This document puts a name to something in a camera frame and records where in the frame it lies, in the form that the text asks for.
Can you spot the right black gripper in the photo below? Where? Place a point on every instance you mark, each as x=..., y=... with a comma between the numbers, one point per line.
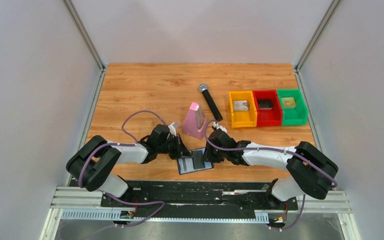
x=208, y=156

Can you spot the black microphone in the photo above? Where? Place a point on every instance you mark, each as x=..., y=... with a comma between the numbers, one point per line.
x=203, y=88

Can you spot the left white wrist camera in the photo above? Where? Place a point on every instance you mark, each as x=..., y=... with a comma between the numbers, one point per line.
x=173, y=128

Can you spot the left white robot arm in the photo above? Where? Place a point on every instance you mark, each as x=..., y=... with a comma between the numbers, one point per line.
x=92, y=165

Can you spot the yellow plastic bin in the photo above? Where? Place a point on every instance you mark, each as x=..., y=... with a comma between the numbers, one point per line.
x=245, y=119

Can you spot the green plastic bin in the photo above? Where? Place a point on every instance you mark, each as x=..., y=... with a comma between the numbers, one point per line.
x=293, y=115

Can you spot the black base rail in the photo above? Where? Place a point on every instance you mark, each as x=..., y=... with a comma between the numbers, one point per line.
x=207, y=200

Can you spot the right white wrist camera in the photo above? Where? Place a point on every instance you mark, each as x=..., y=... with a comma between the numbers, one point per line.
x=216, y=126

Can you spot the gold cards in green bin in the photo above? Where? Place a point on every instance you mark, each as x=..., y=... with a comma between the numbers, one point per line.
x=288, y=102

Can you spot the pink metronome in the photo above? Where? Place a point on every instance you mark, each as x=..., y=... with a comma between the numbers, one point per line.
x=193, y=125

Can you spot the black cards in red bin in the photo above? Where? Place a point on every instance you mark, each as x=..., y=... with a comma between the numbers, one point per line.
x=264, y=104

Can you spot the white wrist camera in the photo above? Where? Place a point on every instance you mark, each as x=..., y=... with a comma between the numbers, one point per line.
x=216, y=126
x=173, y=128

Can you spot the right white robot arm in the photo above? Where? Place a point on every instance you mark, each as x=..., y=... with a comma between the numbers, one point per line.
x=311, y=172

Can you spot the blue leather card holder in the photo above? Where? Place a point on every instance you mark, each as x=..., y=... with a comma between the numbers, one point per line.
x=185, y=164

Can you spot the white cards in yellow bin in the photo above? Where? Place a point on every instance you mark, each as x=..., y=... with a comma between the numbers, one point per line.
x=240, y=105

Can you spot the red plastic bin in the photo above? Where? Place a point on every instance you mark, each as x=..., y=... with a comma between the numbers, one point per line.
x=269, y=111

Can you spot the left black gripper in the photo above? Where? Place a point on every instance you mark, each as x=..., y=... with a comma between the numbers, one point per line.
x=181, y=150

